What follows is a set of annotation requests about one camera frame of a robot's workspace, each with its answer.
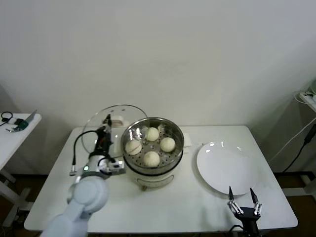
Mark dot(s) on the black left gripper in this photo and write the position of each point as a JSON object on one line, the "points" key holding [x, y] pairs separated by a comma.
{"points": [[102, 142]]}

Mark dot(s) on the grey metal blade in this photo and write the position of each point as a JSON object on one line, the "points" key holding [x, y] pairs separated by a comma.
{"points": [[31, 116]]}

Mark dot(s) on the white round plate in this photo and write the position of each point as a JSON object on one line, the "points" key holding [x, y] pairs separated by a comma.
{"points": [[222, 168]]}

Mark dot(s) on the white power strip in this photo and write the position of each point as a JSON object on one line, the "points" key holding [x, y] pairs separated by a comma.
{"points": [[309, 97]]}

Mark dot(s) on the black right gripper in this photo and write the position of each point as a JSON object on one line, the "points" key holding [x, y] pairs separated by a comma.
{"points": [[249, 214]]}

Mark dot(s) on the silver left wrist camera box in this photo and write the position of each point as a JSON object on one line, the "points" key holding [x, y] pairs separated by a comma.
{"points": [[118, 166]]}

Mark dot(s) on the white electric cooker base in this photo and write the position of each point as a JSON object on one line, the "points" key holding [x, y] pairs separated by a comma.
{"points": [[153, 179]]}

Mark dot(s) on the green hand tool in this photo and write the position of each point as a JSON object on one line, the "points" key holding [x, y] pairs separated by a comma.
{"points": [[21, 124]]}

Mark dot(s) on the white steamed baozi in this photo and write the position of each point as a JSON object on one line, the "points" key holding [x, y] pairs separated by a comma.
{"points": [[133, 147], [151, 158], [152, 134], [168, 144]]}

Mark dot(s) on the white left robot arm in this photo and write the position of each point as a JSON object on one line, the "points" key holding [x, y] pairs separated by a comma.
{"points": [[87, 195]]}

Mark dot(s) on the small white roll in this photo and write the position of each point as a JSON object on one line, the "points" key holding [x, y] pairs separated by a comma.
{"points": [[12, 121]]}

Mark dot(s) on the white side table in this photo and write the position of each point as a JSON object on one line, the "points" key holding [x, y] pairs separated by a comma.
{"points": [[14, 143]]}

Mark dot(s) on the stainless steel steamer basket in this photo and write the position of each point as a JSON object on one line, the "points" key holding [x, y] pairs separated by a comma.
{"points": [[177, 138]]}

